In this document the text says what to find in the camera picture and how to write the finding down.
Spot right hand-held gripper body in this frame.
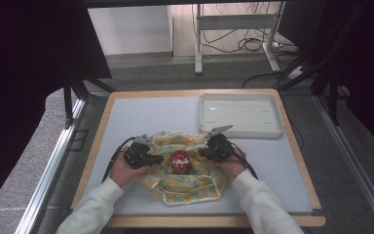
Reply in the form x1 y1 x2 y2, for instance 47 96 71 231
204 125 235 163

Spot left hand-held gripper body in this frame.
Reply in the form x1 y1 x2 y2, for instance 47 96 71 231
123 134 152 170

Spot red round can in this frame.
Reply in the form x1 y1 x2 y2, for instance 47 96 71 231
169 149 191 175

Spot floral yellow green drawstring bag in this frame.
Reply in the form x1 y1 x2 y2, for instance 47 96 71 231
135 131 232 207

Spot person's left hand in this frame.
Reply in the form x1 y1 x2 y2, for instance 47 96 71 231
109 155 150 188

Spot person's right hand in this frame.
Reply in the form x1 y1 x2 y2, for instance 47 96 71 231
216 147 248 179

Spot light grey table mat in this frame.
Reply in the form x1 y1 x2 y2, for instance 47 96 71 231
83 96 314 215

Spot white plastic tray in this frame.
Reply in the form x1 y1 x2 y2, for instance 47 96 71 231
198 93 286 140

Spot black metal stand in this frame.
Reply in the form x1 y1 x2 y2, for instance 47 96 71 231
279 55 342 126
62 64 116 130

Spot white power strip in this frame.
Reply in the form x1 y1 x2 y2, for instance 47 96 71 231
286 65 306 81

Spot black curtain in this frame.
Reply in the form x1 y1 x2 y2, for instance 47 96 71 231
277 0 374 160
0 0 113 218

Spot right hand-held gripper black cable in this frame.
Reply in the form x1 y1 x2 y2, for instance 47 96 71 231
229 142 259 180

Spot aluminium frame rail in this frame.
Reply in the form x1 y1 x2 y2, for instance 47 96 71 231
14 98 89 234
313 94 374 234

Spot black floor cables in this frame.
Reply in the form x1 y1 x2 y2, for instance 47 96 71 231
191 1 301 90

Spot white metal desk frame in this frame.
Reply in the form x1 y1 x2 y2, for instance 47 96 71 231
194 3 281 76

